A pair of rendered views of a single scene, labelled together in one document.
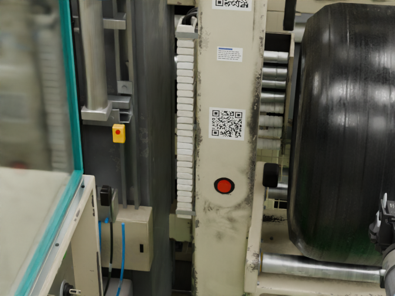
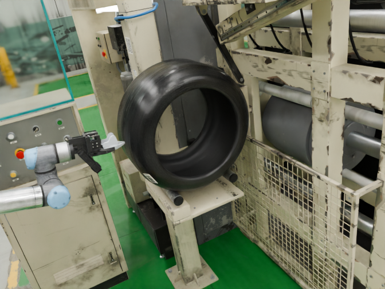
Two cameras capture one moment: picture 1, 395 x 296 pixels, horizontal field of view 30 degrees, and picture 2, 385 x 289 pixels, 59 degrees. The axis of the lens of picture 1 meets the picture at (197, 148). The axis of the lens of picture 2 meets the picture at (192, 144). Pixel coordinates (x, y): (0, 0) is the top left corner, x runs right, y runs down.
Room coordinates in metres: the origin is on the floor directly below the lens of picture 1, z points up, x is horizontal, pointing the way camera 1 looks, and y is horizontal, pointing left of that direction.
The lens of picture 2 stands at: (0.70, -1.59, 1.73)
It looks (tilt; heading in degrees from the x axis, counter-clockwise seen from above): 25 degrees down; 61
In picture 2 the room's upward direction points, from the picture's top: 10 degrees counter-clockwise
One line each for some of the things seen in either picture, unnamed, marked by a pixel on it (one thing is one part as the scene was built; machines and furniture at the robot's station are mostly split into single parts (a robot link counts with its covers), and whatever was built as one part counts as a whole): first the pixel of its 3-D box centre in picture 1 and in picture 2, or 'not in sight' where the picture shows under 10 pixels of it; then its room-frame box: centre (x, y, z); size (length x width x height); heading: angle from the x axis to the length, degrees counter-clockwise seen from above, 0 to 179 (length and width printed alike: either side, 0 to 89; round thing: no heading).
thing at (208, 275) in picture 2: not in sight; (190, 273); (1.39, -0.07, 0.02); 0.27 x 0.27 x 0.04; 83
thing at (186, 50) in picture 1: (188, 124); not in sight; (1.37, 0.02, 1.19); 0.05 x 0.04 x 0.48; 173
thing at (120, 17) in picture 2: not in sight; (136, 12); (1.39, -0.07, 1.64); 0.19 x 0.19 x 0.06; 83
